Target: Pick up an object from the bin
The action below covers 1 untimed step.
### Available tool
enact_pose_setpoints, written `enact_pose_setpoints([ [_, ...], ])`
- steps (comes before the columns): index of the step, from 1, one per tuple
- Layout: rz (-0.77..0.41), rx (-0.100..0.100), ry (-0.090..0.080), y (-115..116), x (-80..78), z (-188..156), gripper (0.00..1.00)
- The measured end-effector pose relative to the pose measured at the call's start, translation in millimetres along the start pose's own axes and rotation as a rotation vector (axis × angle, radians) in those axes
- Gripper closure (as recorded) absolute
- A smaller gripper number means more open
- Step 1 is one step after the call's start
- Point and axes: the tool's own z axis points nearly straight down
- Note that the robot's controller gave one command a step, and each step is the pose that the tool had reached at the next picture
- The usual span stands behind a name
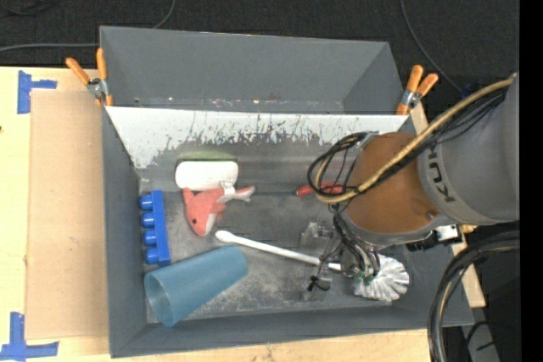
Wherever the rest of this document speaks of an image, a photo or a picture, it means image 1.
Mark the white sponge with green side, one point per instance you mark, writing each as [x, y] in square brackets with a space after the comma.
[205, 174]

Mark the blue studded toy block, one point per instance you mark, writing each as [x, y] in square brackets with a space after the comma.
[158, 224]

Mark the brown cardboard board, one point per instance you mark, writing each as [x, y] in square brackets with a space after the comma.
[63, 203]

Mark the black cylinder on white bracket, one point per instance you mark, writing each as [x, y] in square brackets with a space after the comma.
[445, 234]

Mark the grey metal bin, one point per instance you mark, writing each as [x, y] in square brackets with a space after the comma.
[254, 72]

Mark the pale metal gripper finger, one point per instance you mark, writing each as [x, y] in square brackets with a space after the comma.
[323, 280]
[316, 234]

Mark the blue plastic cup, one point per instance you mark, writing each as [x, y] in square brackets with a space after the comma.
[195, 284]

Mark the pink toy fish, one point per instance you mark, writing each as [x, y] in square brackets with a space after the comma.
[203, 207]

